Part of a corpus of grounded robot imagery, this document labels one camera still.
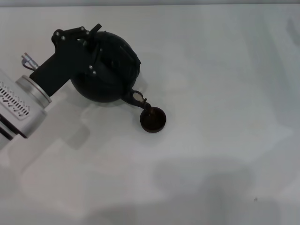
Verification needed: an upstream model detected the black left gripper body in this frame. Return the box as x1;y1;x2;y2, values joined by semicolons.
29;29;98;97

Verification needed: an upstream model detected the black round teapot with handle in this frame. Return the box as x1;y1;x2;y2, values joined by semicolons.
70;30;151;116

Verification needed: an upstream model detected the small dark brown teacup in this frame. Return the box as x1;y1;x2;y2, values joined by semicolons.
139;106;167;134

